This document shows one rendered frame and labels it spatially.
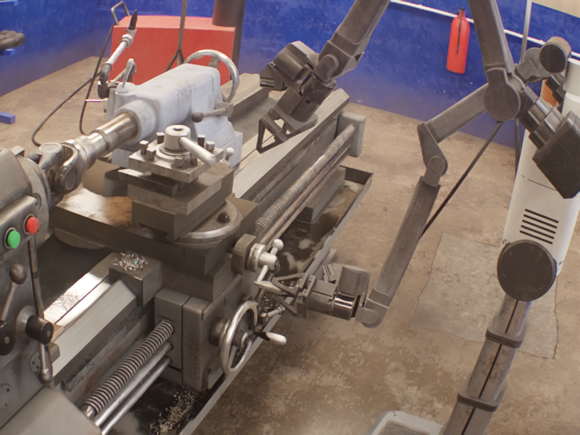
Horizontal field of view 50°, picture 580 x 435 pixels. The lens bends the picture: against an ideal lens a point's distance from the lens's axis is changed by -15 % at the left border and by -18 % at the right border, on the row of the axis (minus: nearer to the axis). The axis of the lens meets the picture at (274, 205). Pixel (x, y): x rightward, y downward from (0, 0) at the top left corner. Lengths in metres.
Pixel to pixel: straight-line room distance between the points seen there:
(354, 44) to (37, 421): 0.96
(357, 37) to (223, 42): 3.37
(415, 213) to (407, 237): 0.06
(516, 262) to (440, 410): 1.31
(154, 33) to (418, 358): 2.83
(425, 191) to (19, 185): 0.93
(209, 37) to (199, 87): 2.54
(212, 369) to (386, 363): 1.22
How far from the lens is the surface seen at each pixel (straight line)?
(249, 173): 2.29
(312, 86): 1.39
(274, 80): 1.44
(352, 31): 1.33
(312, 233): 2.92
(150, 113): 1.95
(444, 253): 3.83
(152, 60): 4.76
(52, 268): 1.97
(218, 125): 2.23
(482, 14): 1.24
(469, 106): 1.65
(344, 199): 3.25
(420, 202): 1.64
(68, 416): 1.36
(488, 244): 4.05
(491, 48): 1.25
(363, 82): 5.90
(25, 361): 1.29
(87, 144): 1.73
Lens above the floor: 1.77
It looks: 26 degrees down
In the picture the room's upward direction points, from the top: 7 degrees clockwise
